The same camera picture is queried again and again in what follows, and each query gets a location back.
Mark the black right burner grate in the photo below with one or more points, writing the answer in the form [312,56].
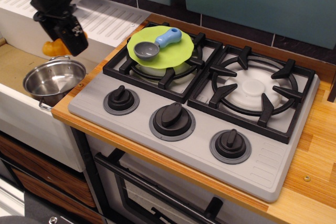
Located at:
[262,94]

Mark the black burner grate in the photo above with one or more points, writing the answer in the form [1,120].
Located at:
[175,83]
[262,94]

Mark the black middle stove knob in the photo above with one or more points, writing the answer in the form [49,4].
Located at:
[172,122]

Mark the black oven door handle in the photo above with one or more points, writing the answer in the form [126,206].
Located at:
[206,217]

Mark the grey toy stove top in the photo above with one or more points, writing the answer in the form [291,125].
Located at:
[261,175]

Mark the black right stove knob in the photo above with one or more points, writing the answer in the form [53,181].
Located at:
[230,147]

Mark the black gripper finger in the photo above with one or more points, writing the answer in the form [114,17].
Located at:
[49,26]
[72,35]

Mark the grey spoon with blue handle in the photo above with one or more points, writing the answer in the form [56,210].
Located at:
[149,50]

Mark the black left stove knob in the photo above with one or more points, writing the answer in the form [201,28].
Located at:
[121,101]

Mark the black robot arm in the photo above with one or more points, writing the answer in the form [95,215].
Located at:
[57,19]

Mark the wooden drawer fronts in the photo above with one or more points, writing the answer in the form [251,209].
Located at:
[50,180]

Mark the orange plastic croissant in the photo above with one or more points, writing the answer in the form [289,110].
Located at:
[55,48]

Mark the toy oven door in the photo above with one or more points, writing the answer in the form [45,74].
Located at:
[147,194]

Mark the black left burner grate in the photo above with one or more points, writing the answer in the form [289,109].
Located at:
[175,83]

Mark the black stove knob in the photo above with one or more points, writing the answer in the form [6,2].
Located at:
[121,101]
[172,122]
[230,147]

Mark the stainless steel pot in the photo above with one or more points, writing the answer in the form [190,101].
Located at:
[50,82]

